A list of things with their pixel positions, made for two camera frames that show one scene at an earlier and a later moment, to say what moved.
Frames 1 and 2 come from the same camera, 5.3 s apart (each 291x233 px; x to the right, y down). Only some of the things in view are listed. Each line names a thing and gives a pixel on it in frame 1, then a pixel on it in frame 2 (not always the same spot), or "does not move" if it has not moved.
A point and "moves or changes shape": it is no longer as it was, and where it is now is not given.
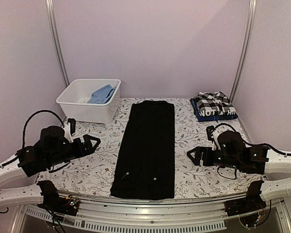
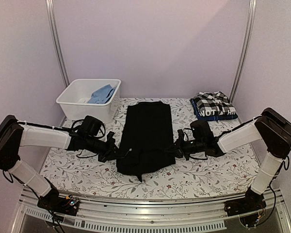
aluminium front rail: x=207 y=215 does not move
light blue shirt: x=103 y=95 does not move
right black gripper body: x=209 y=161 -> x=184 y=149
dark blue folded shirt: x=208 y=118 does not move
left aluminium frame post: x=54 y=31 does not move
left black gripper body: x=79 y=152 -> x=105 y=153
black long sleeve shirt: x=144 y=165 moves or changes shape
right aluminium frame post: x=252 y=13 does not move
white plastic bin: x=73 y=101 does not move
